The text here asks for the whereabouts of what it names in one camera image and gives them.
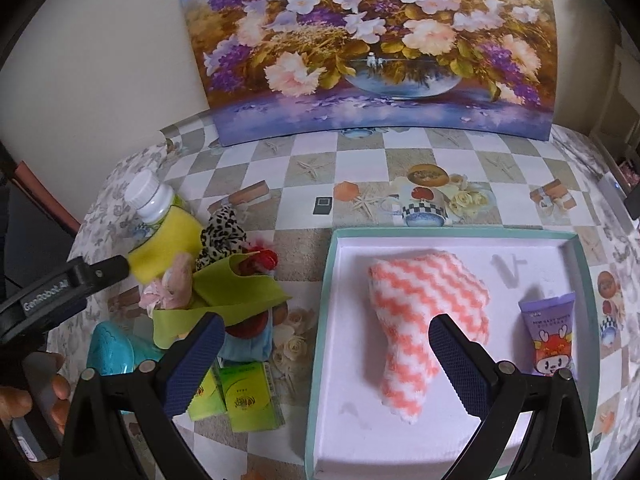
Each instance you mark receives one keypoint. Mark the white bottle with yellow label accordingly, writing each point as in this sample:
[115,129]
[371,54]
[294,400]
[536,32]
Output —
[150,200]

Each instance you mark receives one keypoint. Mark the flower painting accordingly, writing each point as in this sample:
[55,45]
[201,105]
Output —
[350,35]

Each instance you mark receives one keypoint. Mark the wooden furniture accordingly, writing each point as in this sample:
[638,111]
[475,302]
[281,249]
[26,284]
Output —
[625,90]

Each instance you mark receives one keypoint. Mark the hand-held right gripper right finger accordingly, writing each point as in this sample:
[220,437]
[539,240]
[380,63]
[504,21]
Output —
[457,360]

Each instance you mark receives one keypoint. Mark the checkered printed tablecloth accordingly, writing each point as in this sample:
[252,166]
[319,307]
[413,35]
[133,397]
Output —
[300,170]

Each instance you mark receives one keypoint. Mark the person's left hand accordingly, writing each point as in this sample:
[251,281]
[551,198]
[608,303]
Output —
[35,390]

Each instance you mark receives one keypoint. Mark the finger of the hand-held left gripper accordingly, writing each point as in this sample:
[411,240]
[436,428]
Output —
[107,270]

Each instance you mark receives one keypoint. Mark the blue face mask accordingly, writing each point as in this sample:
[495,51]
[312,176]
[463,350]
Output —
[245,350]

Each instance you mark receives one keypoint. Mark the teal plastic object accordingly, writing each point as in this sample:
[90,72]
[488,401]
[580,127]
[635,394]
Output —
[110,350]

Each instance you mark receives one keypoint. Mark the leopard print scrunchie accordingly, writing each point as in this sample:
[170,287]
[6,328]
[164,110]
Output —
[222,232]

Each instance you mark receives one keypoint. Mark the yellow sponge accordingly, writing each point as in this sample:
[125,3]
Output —
[170,240]

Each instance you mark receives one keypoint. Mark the orange white zigzag towel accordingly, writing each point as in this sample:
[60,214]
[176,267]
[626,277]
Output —
[415,290]

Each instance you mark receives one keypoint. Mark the dark furniture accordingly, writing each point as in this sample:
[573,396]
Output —
[30,220]

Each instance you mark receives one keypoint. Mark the white device with blue light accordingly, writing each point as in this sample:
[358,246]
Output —
[615,190]

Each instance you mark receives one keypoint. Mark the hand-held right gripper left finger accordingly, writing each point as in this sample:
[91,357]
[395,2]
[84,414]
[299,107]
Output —
[197,360]

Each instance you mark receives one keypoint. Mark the teal tray with white inside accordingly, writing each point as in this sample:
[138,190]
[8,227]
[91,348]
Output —
[350,435]

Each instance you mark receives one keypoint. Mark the pink floral cloth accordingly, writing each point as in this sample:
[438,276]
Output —
[177,280]

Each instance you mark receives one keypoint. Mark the green tissue pack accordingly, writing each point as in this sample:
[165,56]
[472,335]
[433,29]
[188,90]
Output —
[207,395]
[250,400]

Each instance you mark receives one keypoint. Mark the small black square card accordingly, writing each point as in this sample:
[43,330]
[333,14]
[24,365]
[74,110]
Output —
[322,206]

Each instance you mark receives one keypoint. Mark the red hair clip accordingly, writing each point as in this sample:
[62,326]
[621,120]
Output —
[267,258]

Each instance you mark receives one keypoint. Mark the green cloth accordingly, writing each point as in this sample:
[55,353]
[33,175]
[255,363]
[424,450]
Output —
[240,295]

